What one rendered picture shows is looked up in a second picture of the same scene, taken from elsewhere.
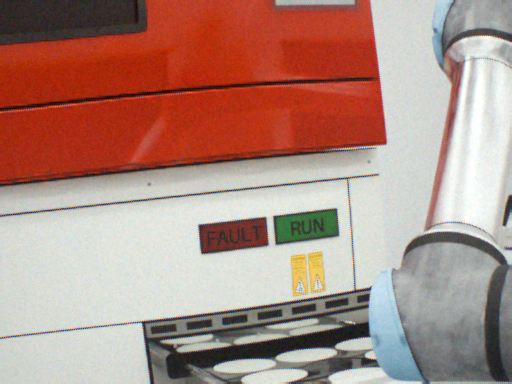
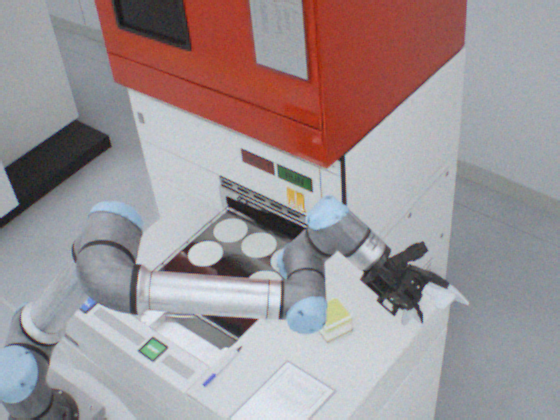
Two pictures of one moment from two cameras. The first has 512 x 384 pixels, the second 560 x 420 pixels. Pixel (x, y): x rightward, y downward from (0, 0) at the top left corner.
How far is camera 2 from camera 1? 2.10 m
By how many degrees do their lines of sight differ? 69
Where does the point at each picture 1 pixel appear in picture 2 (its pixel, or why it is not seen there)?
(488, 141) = (51, 295)
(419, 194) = not seen: outside the picture
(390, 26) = not seen: outside the picture
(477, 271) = (13, 337)
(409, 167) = not seen: outside the picture
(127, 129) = (189, 96)
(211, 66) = (224, 84)
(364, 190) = (329, 179)
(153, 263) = (222, 153)
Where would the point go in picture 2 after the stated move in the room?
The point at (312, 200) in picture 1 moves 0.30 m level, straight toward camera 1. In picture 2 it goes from (298, 167) to (193, 208)
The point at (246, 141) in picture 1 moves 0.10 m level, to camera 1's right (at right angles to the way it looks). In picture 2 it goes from (244, 129) to (262, 148)
